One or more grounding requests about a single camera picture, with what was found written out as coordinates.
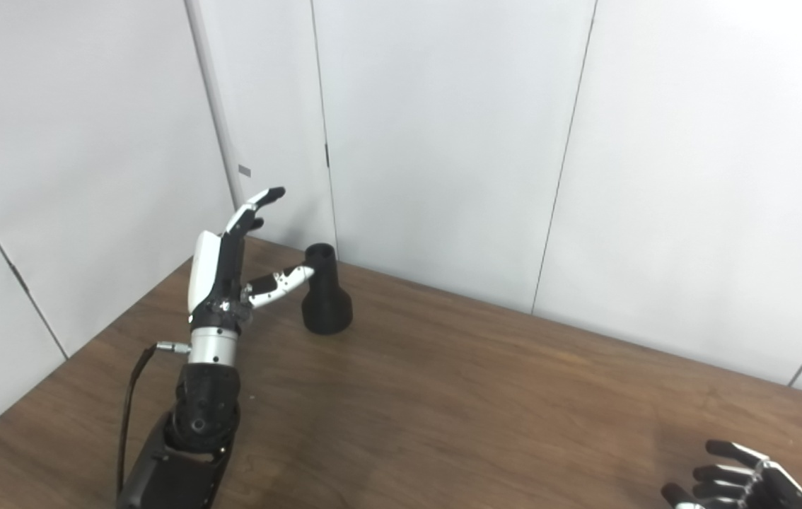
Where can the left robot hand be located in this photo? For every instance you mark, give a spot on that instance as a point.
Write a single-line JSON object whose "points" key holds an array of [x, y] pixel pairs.
{"points": [[213, 276]]}

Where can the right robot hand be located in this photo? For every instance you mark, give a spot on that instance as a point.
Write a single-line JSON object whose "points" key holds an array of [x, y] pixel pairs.
{"points": [[747, 484]]}

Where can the black nozzle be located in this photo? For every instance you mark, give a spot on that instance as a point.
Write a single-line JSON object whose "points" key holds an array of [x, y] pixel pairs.
{"points": [[325, 297]]}

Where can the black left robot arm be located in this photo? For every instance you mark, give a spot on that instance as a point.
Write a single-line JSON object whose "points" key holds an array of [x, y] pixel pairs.
{"points": [[196, 431]]}

